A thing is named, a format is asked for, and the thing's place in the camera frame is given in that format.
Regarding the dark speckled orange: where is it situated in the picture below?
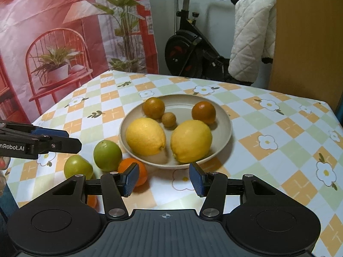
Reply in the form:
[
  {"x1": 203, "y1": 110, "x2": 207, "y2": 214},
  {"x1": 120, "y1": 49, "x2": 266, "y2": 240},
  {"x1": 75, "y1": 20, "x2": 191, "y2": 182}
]
[
  {"x1": 191, "y1": 101, "x2": 216, "y2": 125},
  {"x1": 142, "y1": 97, "x2": 165, "y2": 120}
]

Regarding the green round fruit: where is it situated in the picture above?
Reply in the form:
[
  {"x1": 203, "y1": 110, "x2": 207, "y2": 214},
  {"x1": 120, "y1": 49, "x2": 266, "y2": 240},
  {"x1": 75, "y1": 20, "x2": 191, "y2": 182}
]
[
  {"x1": 93, "y1": 140, "x2": 123, "y2": 172},
  {"x1": 63, "y1": 155, "x2": 94, "y2": 180}
]

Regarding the bright orange tangerine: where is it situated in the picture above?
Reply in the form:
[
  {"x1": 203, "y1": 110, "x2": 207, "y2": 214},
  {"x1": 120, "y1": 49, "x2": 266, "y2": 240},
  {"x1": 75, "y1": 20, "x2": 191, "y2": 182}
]
[
  {"x1": 117, "y1": 157, "x2": 149, "y2": 188},
  {"x1": 87, "y1": 195, "x2": 97, "y2": 209}
]

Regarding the wooden board panel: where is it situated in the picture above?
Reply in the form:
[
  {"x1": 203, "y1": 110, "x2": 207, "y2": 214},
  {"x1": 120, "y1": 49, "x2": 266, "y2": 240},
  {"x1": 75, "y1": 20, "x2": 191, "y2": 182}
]
[{"x1": 269, "y1": 0, "x2": 342, "y2": 110}]

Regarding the yellow lemon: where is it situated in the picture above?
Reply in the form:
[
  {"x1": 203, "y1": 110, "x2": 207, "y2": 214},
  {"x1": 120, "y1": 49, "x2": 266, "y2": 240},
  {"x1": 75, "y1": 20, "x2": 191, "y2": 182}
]
[
  {"x1": 170, "y1": 120, "x2": 212, "y2": 163},
  {"x1": 125, "y1": 117, "x2": 166, "y2": 156}
]

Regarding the black exercise bike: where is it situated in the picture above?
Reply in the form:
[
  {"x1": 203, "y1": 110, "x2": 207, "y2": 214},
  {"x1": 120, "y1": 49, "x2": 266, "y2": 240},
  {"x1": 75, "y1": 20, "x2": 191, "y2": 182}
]
[{"x1": 164, "y1": 0, "x2": 252, "y2": 86}]

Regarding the beige round plate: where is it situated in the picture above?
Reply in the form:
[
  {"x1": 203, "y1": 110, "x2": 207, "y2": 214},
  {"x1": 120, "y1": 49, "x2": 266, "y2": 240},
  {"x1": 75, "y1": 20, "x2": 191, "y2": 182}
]
[{"x1": 119, "y1": 94, "x2": 232, "y2": 169}]

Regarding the small brown longan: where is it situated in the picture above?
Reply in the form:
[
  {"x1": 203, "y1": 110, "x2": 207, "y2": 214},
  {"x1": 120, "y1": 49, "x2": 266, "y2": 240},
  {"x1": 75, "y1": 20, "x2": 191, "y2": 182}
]
[{"x1": 162, "y1": 112, "x2": 176, "y2": 128}]

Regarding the white quilted blanket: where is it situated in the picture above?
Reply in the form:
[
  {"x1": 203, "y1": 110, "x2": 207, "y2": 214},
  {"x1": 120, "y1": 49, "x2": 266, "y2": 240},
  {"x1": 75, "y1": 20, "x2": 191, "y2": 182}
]
[{"x1": 228, "y1": 0, "x2": 276, "y2": 82}]

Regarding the red printed backdrop cloth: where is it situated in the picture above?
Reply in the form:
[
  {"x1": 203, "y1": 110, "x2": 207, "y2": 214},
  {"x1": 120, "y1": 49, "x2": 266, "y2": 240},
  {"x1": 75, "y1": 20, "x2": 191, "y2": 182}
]
[{"x1": 1, "y1": 0, "x2": 159, "y2": 123}]

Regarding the left human hand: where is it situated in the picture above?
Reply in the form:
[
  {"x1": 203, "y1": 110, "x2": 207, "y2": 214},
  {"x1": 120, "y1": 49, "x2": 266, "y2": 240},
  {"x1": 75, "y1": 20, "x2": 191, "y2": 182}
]
[{"x1": 0, "y1": 156, "x2": 11, "y2": 193}]

